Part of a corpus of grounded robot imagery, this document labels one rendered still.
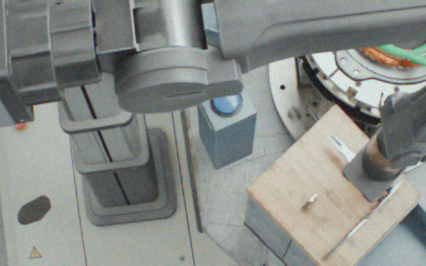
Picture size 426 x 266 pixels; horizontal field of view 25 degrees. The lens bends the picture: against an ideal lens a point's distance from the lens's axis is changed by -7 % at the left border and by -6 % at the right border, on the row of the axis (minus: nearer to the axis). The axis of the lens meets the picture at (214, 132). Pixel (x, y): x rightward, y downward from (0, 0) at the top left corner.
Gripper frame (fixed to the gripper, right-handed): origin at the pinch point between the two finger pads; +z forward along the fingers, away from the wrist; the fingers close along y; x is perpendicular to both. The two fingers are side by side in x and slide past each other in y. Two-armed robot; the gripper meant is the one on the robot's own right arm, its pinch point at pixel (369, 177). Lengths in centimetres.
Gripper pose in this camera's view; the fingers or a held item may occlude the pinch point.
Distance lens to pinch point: 146.9
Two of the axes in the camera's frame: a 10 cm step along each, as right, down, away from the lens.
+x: -6.9, -7.0, 1.8
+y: 7.2, -6.6, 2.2
